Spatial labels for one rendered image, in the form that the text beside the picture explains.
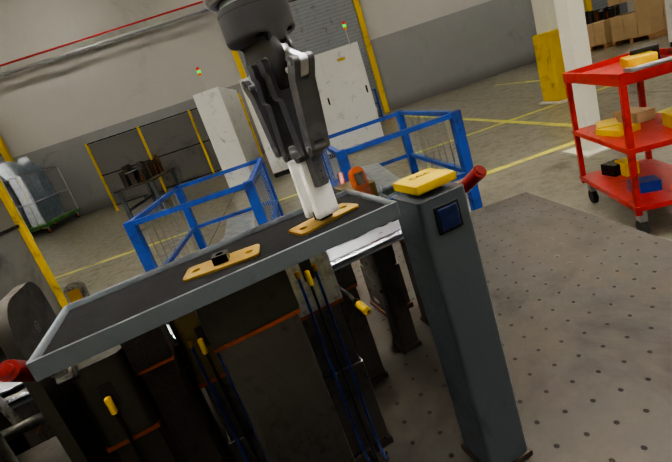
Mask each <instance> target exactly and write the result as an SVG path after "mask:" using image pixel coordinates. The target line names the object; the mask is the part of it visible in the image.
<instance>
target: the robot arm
mask: <svg viewBox="0 0 672 462"><path fill-rule="evenodd" d="M203 3H204V5H205V7H206V8H207V9H208V10H210V11H212V12H218V15H217V20H218V23H219V26H220V28H221V31H222V34H223V37H224V39H225V42H226V45H227V47H228V48H229V49H230V50H233V51H238V50H240V51H242V52H243V53H244V57H245V62H246V68H247V71H248V73H249V78H248V80H245V81H242V82H241V86H242V88H243V90H244V92H245V93H246V95H247V96H248V98H249V99H250V101H251V103H252V106H253V108H254V110H255V112H256V115H257V117H258V119H259V121H260V124H261V126H262V128H263V130H264V133H265V135H266V137H267V140H268V142H269V144H270V146H271V149H272V151H273V153H274V155H275V157H276V158H280V157H282V158H283V160H284V162H285V163H287V165H288V167H289V170H290V173H291V176H292V179H293V182H294V185H295V188H296V191H297V193H298V196H299V199H300V202H301V205H302V208H303V211H304V214H305V217H307V218H310V217H312V216H313V212H314V214H315V216H316V219H319V220H320V219H322V218H324V217H326V216H328V215H330V214H332V213H334V212H336V211H337V210H339V206H338V203H337V200H336V198H335V195H334V192H333V189H332V186H331V183H330V180H329V177H328V174H327V171H326V168H325V165H324V162H323V160H322V156H321V154H322V153H323V150H324V149H325V148H328V147H329V146H330V140H329V136H328V131H327V127H326V122H325V118H324V113H323V109H322V104H321V100H320V95H319V91H318V86H317V82H316V77H315V57H314V54H313V52H312V51H307V52H303V53H301V52H299V51H297V50H295V46H294V43H293V42H292V41H291V39H290V37H289V35H288V34H290V33H291V32H292V31H293V30H294V29H295V21H294V18H293V15H292V12H291V9H290V6H289V2H288V0H203Z"/></svg>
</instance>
